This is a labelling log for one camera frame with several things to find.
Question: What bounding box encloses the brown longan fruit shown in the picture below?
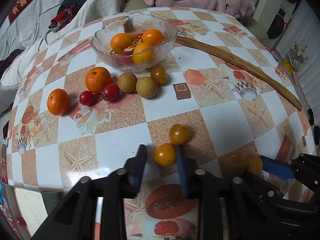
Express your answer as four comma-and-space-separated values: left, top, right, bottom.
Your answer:
136, 76, 158, 99
118, 72, 137, 93

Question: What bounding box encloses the orange cherry tomato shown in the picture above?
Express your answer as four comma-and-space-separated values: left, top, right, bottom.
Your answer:
247, 156, 263, 174

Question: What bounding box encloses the grey striped sofa cover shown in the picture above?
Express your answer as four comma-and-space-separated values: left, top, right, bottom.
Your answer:
0, 0, 128, 61

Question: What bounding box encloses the white shallow tray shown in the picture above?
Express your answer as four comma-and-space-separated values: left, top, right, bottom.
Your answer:
1, 184, 62, 239

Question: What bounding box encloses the red cherry tomato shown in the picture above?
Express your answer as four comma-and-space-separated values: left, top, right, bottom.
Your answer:
101, 83, 120, 102
79, 91, 94, 106

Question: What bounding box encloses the large orange mandarin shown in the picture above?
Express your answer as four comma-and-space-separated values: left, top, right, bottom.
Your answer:
85, 67, 112, 94

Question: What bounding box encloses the small orange mandarin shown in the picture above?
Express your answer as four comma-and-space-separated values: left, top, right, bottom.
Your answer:
47, 88, 70, 116

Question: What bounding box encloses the long wooden stick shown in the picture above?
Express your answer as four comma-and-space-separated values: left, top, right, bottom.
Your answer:
176, 36, 303, 112

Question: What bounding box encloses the washing machine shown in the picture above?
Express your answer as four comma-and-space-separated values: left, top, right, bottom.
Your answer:
267, 5, 291, 40

